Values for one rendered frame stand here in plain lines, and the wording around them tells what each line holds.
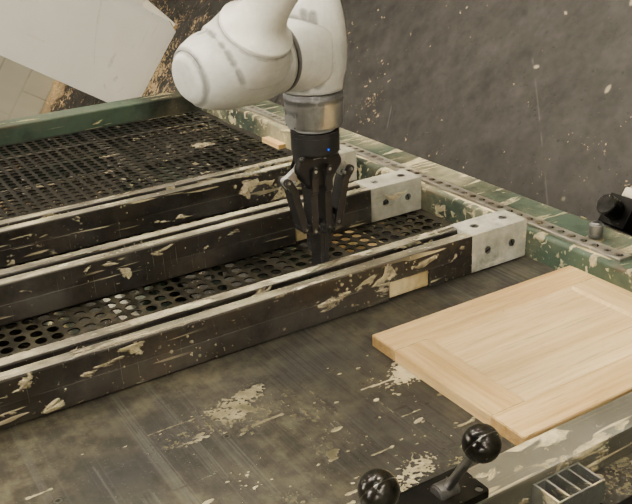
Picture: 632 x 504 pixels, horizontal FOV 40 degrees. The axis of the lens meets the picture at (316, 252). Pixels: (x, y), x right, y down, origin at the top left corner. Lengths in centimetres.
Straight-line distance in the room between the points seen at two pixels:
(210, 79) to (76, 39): 400
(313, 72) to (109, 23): 393
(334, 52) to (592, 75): 168
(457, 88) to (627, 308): 192
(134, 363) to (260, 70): 43
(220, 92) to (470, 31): 223
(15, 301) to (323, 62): 62
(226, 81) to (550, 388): 57
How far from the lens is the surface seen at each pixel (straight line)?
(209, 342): 127
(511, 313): 136
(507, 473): 99
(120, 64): 522
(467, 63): 324
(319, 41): 125
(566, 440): 105
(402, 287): 143
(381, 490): 78
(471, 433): 85
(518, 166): 289
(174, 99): 267
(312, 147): 131
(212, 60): 113
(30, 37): 507
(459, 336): 129
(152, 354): 124
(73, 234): 172
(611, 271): 147
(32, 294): 148
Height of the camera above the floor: 211
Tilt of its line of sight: 38 degrees down
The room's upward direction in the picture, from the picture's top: 69 degrees counter-clockwise
